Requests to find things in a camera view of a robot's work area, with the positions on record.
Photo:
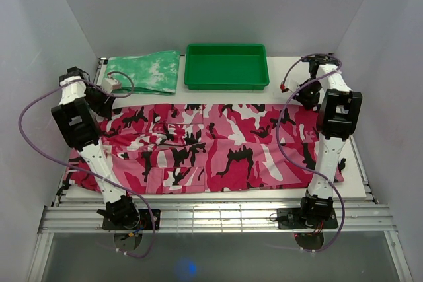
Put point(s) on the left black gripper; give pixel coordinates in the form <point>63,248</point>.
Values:
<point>104,110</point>

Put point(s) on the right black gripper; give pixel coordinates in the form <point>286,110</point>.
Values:
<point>308,104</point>

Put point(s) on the pink camouflage trousers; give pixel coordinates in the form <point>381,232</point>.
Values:
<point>195,148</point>

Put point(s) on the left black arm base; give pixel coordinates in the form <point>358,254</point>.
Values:
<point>140,220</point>

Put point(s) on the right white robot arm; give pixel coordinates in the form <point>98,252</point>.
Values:
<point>338,110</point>

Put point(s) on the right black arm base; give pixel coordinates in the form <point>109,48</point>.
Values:
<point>290,218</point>

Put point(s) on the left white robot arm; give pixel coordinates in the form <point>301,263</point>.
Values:
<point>75,116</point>

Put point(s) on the folded green white trousers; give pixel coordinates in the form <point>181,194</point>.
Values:
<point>155,73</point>

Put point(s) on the green plastic tray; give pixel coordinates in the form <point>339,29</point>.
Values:
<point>226,67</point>

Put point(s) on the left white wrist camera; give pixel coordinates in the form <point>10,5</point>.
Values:
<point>110,84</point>

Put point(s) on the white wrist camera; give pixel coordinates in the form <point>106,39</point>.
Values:
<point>110,84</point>
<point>289,85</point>

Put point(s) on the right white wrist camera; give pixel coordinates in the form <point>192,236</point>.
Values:
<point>289,85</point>

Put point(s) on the aluminium rail frame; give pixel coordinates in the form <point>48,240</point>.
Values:
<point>227,237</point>

